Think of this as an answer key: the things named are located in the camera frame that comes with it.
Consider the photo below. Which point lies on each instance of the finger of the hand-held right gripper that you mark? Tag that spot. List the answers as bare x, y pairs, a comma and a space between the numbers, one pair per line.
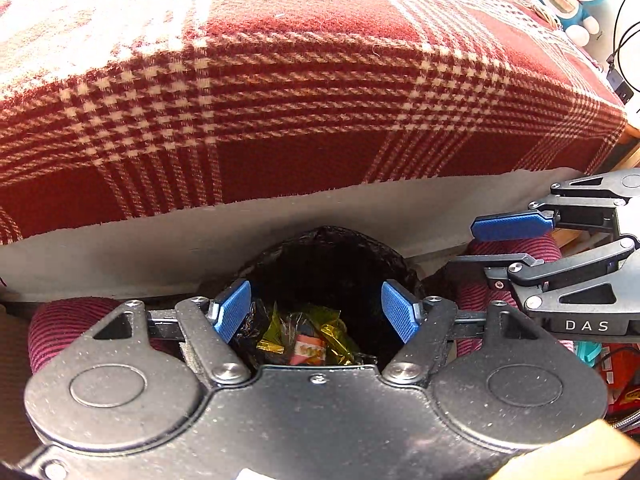
510, 227
500, 262

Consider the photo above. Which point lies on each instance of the gold candy wrapper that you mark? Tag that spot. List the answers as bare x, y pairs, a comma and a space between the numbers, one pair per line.
272, 332

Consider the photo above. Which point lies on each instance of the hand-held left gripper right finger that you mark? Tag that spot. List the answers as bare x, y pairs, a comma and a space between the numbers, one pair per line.
400, 310

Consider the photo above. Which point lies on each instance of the red plaid blanket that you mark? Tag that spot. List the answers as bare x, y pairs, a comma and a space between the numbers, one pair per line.
250, 85

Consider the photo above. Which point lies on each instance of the bin with black bag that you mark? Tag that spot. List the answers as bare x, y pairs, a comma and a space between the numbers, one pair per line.
340, 260

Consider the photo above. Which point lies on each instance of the gold foil bag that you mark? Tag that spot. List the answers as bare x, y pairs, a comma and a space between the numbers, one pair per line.
332, 332

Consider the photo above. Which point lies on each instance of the small macaron print wrapper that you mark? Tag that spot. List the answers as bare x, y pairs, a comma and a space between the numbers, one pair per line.
307, 350

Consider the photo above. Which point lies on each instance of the red packet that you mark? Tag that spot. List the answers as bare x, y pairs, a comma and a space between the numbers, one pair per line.
622, 370

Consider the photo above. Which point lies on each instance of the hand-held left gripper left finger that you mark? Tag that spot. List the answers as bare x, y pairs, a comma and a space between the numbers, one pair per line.
232, 310

